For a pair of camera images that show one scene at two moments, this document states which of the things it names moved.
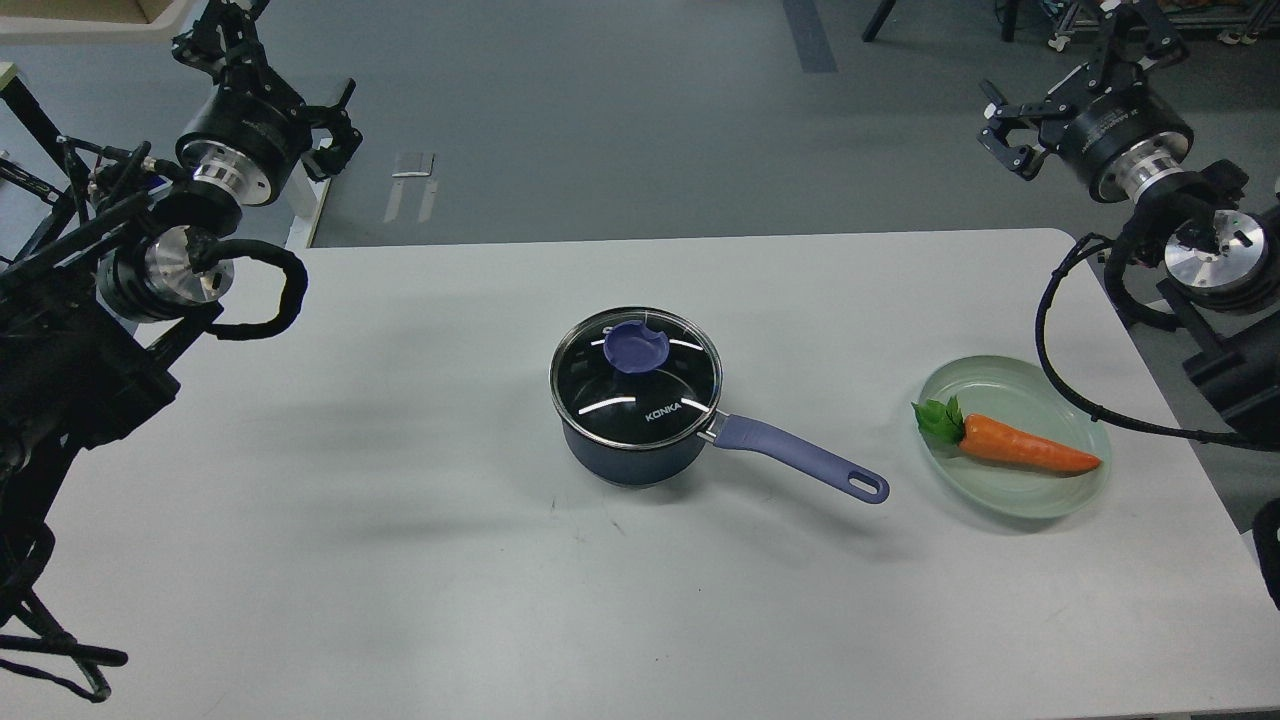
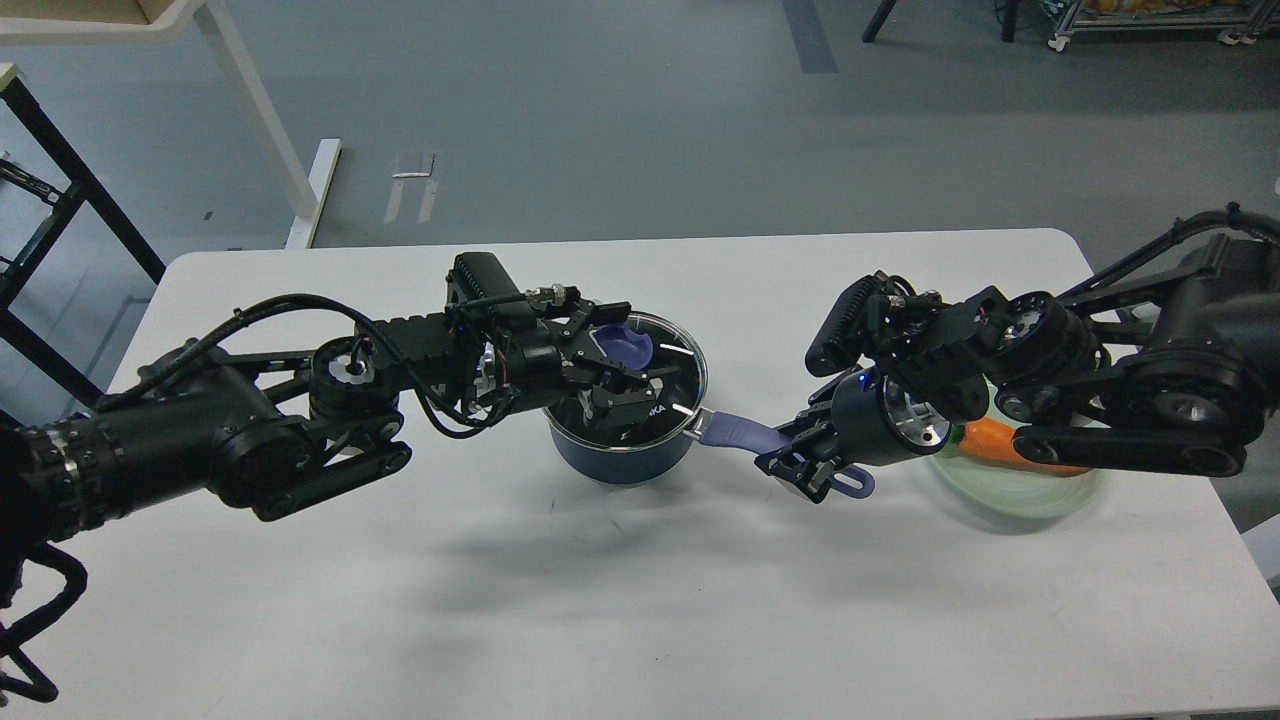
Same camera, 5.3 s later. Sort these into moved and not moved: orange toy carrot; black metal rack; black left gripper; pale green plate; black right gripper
Moved: black left gripper; black right gripper
Not moved: black metal rack; orange toy carrot; pale green plate
